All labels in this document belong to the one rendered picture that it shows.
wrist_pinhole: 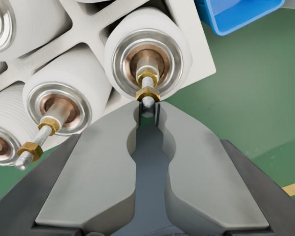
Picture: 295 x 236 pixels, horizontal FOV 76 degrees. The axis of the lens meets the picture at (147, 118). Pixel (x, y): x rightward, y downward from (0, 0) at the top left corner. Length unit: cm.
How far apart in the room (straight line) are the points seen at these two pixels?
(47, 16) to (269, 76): 49
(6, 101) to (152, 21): 23
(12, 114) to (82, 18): 16
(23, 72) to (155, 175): 29
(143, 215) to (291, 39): 49
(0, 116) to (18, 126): 2
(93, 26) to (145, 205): 30
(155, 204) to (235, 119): 35
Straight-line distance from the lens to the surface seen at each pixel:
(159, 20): 20
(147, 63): 18
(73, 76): 23
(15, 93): 35
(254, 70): 54
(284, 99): 63
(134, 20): 20
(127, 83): 21
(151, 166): 42
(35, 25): 24
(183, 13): 27
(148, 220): 36
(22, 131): 30
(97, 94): 24
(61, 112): 23
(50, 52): 31
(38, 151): 19
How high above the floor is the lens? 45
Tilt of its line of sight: 57 degrees down
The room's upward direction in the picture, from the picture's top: 179 degrees clockwise
